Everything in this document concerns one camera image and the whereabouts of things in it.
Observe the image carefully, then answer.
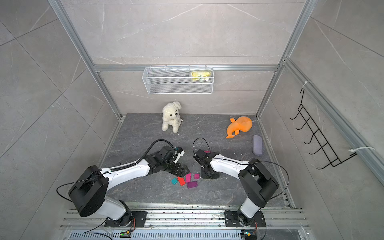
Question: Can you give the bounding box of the red block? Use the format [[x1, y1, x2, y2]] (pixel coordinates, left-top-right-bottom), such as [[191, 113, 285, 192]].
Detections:
[[177, 177, 186, 186]]

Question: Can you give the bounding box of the teal cube block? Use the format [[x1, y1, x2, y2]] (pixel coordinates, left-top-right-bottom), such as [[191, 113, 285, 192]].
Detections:
[[171, 178, 178, 185]]

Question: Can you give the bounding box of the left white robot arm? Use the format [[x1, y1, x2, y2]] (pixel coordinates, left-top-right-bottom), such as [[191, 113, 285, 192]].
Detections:
[[68, 142, 190, 227]]

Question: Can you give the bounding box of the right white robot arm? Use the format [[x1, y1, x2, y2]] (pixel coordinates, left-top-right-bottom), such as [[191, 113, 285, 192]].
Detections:
[[194, 150, 279, 227]]

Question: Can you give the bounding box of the purple block flat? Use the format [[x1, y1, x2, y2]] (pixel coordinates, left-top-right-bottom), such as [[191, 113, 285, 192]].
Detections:
[[187, 181, 198, 189]]

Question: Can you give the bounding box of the white plush dog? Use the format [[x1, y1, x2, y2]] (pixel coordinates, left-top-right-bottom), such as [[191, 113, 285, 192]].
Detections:
[[162, 102, 183, 134]]

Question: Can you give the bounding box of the purple glasses case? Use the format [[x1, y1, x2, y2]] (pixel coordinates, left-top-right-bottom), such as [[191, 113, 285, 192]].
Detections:
[[252, 135, 263, 156]]

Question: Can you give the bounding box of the orange toy watering can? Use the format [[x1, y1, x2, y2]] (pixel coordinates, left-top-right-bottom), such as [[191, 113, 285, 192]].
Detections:
[[226, 116, 253, 139]]

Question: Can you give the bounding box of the yellow packet in basket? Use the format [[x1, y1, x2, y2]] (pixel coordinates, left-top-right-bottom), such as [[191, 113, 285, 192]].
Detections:
[[189, 71, 212, 82]]

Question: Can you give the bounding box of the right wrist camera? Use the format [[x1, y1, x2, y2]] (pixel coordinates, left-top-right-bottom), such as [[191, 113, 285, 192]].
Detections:
[[194, 149, 210, 166]]

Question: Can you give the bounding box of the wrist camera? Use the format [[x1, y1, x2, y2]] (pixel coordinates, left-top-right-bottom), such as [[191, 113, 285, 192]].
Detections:
[[158, 146, 185, 164], [194, 149, 210, 166]]

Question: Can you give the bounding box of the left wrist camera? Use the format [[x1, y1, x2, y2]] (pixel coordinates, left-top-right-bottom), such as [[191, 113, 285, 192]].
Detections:
[[158, 146, 185, 164]]

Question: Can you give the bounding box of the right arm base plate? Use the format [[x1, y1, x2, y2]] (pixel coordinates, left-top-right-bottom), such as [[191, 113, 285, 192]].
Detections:
[[224, 210, 266, 228]]

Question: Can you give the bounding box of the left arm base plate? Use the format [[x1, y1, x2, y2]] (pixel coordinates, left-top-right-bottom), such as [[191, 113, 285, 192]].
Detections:
[[104, 211, 148, 228]]

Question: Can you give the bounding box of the aluminium mounting rail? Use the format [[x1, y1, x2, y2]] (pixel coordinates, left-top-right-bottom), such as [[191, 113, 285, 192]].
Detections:
[[54, 203, 314, 240]]

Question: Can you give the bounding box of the white wire mesh basket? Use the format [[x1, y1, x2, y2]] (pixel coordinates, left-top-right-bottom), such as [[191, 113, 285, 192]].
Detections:
[[142, 66, 215, 95]]

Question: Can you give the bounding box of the black wire hook rack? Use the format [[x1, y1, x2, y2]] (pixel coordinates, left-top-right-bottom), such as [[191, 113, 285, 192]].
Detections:
[[290, 89, 358, 170]]

